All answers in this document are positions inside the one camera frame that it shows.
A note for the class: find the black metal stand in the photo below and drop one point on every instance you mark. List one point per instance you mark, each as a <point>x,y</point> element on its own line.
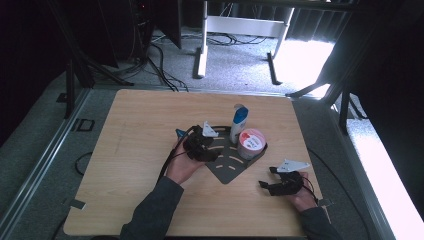
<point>343,110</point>
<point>69,90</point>

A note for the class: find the pink bottle with blue cap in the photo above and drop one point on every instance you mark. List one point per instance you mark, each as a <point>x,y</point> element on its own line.
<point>181,133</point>

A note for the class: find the person's left hand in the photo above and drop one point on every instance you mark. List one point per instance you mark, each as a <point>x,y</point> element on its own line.
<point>181,168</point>

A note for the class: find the white bottle with blue cap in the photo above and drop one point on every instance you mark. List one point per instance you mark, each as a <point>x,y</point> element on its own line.
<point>239,125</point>

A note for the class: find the person's right hand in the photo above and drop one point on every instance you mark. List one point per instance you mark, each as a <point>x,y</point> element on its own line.
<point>306,200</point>

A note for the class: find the dark computer tower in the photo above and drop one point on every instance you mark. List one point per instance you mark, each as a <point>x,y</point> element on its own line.
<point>141,30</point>

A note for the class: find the black slotted corner shelf tray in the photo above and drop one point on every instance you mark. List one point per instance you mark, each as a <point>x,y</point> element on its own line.
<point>228,171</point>

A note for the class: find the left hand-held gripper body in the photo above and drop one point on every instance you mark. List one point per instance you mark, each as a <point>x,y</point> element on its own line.
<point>196,146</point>

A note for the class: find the white desk frame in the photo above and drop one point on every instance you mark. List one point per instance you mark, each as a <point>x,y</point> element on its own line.
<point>245,26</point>

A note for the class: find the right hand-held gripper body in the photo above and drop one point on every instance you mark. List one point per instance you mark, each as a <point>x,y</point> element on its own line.
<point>291,183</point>

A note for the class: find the black rectangular floor frame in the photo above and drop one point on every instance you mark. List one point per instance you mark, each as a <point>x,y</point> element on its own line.
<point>86,125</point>

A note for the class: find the grey tape piece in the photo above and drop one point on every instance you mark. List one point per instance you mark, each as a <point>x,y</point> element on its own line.
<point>76,203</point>
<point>325,202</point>

